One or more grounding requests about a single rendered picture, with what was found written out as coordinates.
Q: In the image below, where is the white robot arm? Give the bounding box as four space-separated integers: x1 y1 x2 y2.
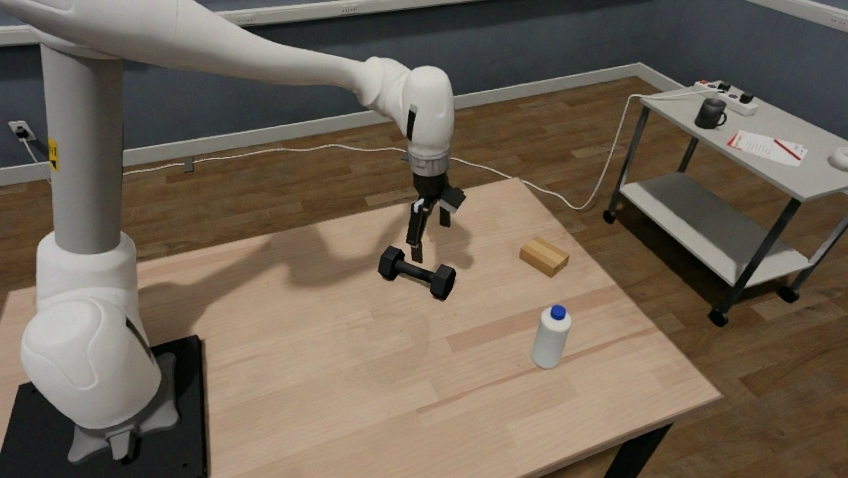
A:
0 0 454 465

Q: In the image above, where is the white bottle with blue cap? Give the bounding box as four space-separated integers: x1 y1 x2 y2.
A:
531 305 572 369

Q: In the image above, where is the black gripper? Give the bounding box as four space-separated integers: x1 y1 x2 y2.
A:
405 171 450 264

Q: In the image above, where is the small brown cardboard box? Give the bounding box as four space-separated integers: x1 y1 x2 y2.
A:
519 236 570 278

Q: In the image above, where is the black hex dumbbell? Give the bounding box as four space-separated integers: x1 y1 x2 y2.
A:
377 245 456 300

